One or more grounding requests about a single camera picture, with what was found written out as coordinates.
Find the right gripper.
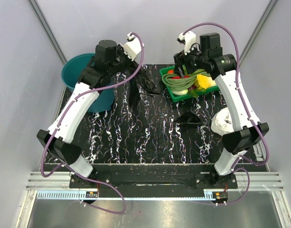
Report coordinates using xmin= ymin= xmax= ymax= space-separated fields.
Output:
xmin=172 ymin=42 xmax=207 ymax=79

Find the black trash bag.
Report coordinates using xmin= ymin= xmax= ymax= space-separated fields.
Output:
xmin=128 ymin=67 xmax=161 ymax=111

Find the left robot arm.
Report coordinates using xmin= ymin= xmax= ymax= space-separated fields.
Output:
xmin=37 ymin=33 xmax=144 ymax=188

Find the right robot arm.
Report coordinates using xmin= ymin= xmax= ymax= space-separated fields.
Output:
xmin=174 ymin=31 xmax=269 ymax=188

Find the teal plastic trash bin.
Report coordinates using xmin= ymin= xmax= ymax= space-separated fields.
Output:
xmin=61 ymin=53 xmax=115 ymax=113

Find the yellow white cabbage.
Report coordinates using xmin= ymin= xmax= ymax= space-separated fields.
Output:
xmin=194 ymin=74 xmax=216 ymax=91

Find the red chili pepper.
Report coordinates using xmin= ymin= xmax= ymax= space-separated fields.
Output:
xmin=172 ymin=76 xmax=190 ymax=79

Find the green long beans bundle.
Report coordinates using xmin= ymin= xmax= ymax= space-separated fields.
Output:
xmin=162 ymin=70 xmax=210 ymax=91

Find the white radish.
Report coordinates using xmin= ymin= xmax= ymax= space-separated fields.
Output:
xmin=171 ymin=89 xmax=188 ymax=96

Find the green plastic vegetable tray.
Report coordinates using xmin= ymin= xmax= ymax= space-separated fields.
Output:
xmin=159 ymin=66 xmax=219 ymax=102

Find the small black bag roll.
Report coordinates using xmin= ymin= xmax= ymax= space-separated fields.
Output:
xmin=174 ymin=112 xmax=203 ymax=127

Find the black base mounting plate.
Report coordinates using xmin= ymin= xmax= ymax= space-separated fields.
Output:
xmin=69 ymin=163 xmax=239 ymax=199

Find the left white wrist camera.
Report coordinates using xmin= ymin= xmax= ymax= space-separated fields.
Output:
xmin=122 ymin=32 xmax=144 ymax=61

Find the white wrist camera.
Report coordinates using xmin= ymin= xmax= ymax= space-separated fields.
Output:
xmin=122 ymin=32 xmax=144 ymax=61
xmin=177 ymin=31 xmax=196 ymax=55

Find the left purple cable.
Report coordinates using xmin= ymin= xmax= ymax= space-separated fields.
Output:
xmin=40 ymin=32 xmax=146 ymax=214

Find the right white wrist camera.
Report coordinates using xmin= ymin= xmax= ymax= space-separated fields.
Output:
xmin=177 ymin=31 xmax=196 ymax=55

